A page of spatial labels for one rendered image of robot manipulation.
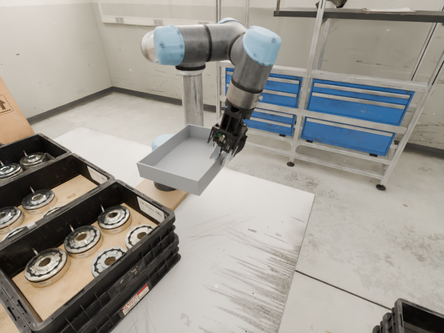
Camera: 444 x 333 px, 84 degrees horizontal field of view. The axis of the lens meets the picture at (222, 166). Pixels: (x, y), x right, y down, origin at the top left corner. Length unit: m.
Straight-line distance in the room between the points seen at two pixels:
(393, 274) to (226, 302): 1.38
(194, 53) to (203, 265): 0.68
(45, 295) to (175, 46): 0.70
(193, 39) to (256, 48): 0.13
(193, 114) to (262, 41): 0.59
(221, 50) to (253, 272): 0.69
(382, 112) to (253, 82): 1.89
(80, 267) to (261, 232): 0.62
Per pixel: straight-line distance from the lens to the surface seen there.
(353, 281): 1.89
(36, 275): 0.88
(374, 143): 2.46
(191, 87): 1.00
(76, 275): 0.86
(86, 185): 1.16
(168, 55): 0.56
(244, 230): 1.02
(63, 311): 0.69
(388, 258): 2.12
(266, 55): 0.53
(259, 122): 2.54
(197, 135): 0.90
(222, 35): 0.59
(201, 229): 1.03
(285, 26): 3.15
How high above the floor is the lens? 1.48
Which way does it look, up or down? 36 degrees down
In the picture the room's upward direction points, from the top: straight up
